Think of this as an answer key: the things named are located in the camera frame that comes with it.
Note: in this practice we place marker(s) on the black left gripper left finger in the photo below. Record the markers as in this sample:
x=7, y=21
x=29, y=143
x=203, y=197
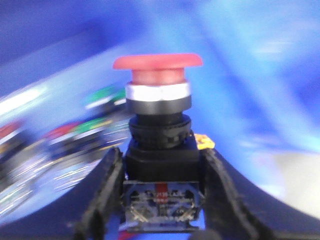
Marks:
x=101, y=219

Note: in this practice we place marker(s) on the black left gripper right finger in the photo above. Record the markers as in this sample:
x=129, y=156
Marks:
x=225, y=216

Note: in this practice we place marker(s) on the red mushroom push button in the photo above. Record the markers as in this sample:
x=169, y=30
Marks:
x=162, y=192

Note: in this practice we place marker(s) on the red push button in bin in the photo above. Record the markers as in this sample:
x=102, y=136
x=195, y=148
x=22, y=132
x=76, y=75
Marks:
x=59, y=141

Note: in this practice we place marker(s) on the red push button far left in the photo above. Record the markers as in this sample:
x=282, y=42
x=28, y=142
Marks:
x=12, y=138

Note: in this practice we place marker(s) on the green push button upper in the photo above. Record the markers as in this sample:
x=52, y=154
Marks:
x=106, y=99

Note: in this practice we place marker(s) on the blue source bin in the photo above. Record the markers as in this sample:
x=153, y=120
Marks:
x=255, y=103

